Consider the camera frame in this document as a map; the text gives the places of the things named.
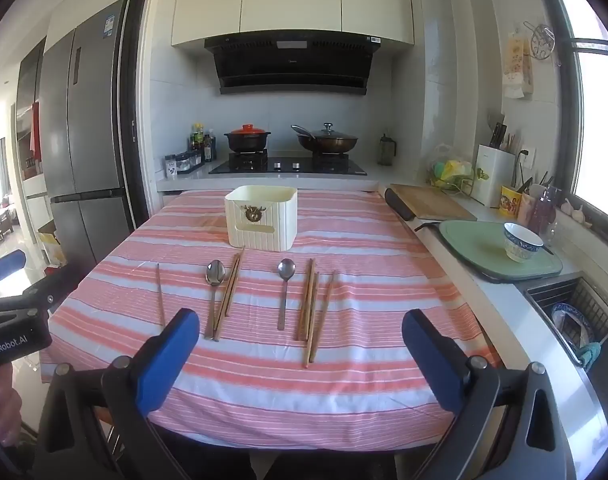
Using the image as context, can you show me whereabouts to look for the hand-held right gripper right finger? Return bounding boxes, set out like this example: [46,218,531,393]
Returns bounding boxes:
[403,309,577,480]

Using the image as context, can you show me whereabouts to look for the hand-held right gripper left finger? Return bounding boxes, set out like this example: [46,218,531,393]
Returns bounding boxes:
[31,308,201,480]

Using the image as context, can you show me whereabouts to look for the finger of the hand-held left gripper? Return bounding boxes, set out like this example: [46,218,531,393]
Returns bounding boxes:
[0,249,27,294]
[21,262,87,316]

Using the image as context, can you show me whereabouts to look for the wooden chopstick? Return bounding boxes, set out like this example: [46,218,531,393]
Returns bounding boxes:
[304,272,320,369]
[297,258,313,342]
[309,270,337,364]
[215,245,247,342]
[156,263,167,327]
[301,259,317,342]
[211,254,241,340]

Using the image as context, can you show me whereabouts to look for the steel spoon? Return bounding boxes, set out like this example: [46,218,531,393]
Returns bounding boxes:
[204,258,227,339]
[277,258,297,331]

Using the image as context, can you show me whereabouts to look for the cream ribbed utensil holder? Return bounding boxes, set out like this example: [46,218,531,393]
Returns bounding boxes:
[224,185,299,253]

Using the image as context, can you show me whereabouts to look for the person's left hand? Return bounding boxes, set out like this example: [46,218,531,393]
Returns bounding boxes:
[0,364,23,444]

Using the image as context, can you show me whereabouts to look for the yellow cardboard box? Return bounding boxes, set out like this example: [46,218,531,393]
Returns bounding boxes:
[38,224,68,267]

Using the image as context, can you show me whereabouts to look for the pink striped tablecloth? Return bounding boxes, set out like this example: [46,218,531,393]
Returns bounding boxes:
[40,189,503,449]

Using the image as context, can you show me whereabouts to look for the green black-rimmed cutting board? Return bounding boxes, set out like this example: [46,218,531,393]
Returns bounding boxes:
[414,218,564,282]

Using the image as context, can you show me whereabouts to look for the blue patterned plate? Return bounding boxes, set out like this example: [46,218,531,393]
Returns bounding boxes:
[551,302,596,357]

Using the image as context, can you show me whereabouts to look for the blue and white bowl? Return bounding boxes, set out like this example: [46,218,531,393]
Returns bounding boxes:
[502,222,544,264]

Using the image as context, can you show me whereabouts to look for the teal dish cloth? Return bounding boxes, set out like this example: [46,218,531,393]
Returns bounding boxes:
[578,342,603,369]

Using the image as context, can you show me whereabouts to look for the wooden cutting board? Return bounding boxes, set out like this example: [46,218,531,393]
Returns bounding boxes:
[388,183,478,222]

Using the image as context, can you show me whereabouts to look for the grey refrigerator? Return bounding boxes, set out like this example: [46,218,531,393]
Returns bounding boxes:
[40,0,130,273]

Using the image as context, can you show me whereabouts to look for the steel sink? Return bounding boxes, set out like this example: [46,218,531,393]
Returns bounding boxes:
[525,274,608,368]

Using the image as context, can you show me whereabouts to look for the yellow printed mug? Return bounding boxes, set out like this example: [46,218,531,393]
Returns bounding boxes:
[499,185,523,219]

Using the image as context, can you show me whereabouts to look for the clear spice jars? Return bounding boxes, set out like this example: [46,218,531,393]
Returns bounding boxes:
[164,151,205,180]

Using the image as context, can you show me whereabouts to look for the pink translucent cup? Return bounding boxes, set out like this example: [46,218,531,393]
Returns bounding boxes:
[518,184,563,237]

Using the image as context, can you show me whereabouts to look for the yellow green plastic bag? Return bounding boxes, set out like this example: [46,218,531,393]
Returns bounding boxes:
[426,144,478,192]

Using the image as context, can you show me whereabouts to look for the white knife block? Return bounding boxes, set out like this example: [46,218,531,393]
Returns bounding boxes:
[476,143,516,209]

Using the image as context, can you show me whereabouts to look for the garlic bulbs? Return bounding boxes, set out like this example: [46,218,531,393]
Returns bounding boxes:
[560,198,586,224]

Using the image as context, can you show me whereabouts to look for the sauce bottles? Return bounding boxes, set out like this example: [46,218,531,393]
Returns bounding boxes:
[189,122,217,164]

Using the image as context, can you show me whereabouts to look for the dark glass kettle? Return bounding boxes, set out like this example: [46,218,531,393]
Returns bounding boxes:
[377,133,397,167]

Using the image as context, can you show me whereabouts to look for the black gas stove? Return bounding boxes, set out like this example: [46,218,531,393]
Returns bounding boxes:
[208,152,369,177]

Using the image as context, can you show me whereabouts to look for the black pot with red lid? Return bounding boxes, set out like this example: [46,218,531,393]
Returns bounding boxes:
[224,123,273,154]

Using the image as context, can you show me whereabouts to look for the dark wok with glass lid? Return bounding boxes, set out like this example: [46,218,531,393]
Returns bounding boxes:
[290,122,360,157]

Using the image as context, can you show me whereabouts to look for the window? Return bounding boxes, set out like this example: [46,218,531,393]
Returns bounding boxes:
[544,0,608,213]

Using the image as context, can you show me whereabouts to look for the hanging printed towel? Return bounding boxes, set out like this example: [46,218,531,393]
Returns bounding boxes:
[503,34,535,99]

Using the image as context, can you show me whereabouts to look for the black range hood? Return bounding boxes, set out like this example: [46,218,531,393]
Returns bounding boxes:
[204,34,383,96]

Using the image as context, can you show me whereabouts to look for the black oblong handle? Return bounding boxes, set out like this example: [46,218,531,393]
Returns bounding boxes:
[384,188,415,221]

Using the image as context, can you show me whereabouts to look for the hanging wire trivet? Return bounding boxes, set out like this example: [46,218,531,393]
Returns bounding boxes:
[523,21,561,67]

